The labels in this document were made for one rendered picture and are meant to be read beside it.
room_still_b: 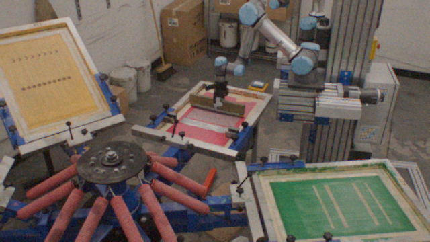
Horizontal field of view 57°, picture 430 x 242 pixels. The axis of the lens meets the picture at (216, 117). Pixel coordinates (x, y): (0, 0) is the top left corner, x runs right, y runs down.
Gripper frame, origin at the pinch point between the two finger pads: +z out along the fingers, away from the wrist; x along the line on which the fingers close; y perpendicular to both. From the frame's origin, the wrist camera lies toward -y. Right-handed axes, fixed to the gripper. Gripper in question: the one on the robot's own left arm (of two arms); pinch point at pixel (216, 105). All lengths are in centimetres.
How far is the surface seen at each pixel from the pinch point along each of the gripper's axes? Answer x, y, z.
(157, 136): -54, -14, -3
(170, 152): -65, 1, -4
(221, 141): -32.1, 17.7, 4.2
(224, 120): -8.8, 10.0, 4.5
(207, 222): -94, 38, 6
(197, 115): -9.9, -9.5, 5.0
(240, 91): 29.3, 6.0, 1.9
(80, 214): -122, -14, -2
